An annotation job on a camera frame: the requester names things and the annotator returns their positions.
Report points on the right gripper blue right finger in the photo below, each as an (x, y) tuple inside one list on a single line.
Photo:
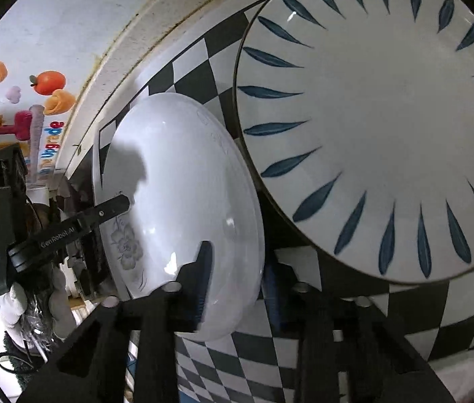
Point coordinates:
[(271, 299)]

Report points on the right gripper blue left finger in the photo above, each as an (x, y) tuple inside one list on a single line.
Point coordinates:
[(195, 280)]

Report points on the white floral plate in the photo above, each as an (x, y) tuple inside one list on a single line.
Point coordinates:
[(457, 374), (187, 183)]

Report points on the blue leaf pattern plate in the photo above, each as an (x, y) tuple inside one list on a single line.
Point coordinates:
[(358, 116)]

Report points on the colourful wall sticker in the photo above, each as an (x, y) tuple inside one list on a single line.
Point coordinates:
[(34, 112)]

